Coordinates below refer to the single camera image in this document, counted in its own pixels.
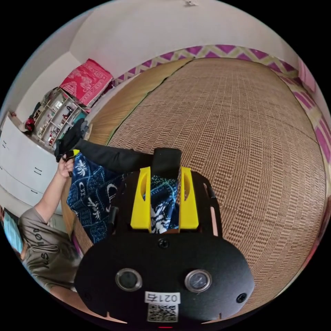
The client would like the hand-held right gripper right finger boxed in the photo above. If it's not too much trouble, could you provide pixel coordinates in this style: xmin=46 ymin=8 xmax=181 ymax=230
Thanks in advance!
xmin=179 ymin=166 xmax=199 ymax=230

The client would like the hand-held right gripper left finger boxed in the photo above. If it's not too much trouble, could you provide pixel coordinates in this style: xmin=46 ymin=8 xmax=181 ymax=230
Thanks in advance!
xmin=130 ymin=167 xmax=152 ymax=231

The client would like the blue printed long sleeve shirt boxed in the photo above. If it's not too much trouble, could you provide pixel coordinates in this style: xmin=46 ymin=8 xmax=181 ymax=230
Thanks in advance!
xmin=67 ymin=141 xmax=182 ymax=245

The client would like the person's left forearm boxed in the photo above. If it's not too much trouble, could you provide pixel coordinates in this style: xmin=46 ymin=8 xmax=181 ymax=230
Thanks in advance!
xmin=34 ymin=172 xmax=69 ymax=223

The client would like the person's left hand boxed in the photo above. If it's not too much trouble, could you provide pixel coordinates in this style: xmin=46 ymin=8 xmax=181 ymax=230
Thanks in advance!
xmin=57 ymin=154 xmax=76 ymax=179

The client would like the open wooden shelf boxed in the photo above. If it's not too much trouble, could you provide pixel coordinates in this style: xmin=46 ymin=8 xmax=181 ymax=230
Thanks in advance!
xmin=25 ymin=87 xmax=90 ymax=148

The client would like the white drawer cupboard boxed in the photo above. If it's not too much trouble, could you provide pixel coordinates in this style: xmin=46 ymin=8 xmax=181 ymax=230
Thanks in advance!
xmin=0 ymin=113 xmax=63 ymax=215

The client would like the red patterned blanket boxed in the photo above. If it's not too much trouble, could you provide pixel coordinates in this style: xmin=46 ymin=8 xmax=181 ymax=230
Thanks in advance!
xmin=59 ymin=58 xmax=115 ymax=108

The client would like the bed with woven mat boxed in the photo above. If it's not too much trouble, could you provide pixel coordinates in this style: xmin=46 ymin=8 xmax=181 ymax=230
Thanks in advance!
xmin=61 ymin=44 xmax=331 ymax=321

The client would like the person's body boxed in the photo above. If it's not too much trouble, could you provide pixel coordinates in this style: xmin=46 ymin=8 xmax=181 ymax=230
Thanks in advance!
xmin=0 ymin=204 xmax=84 ymax=294

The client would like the pink pillow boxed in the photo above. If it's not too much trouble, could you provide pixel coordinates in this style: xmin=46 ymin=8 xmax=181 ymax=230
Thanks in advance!
xmin=297 ymin=58 xmax=317 ymax=93

